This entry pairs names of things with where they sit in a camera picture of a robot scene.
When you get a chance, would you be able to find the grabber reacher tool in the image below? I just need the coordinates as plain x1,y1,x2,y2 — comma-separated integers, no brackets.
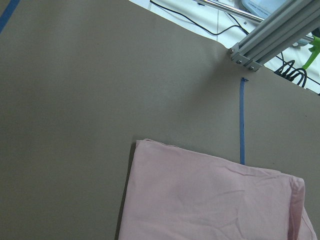
194,0,320,71

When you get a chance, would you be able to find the aluminium frame post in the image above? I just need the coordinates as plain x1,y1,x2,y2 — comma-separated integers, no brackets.
227,0,320,73

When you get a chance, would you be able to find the pink Snoopy t-shirt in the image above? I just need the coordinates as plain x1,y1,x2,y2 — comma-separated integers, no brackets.
118,139,317,240

